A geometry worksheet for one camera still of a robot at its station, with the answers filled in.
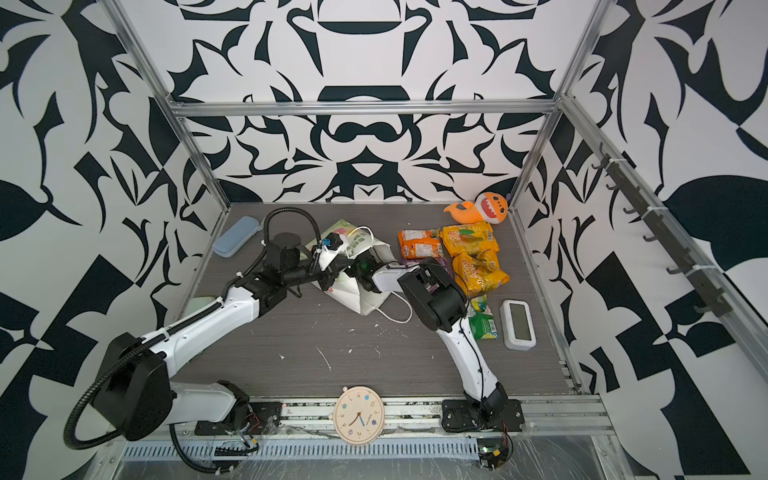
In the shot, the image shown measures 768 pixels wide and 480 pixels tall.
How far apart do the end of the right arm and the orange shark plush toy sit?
452mm

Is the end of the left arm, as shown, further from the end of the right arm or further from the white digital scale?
the white digital scale

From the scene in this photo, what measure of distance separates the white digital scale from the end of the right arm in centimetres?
39

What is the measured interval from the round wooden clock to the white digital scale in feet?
1.31

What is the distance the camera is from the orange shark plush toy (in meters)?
1.11

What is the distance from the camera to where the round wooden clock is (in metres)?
0.71

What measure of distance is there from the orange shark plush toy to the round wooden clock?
2.24ft

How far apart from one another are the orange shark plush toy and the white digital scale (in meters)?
0.33

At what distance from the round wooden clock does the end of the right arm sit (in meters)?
0.26

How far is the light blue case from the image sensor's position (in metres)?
1.05

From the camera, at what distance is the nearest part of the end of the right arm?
2.61 ft
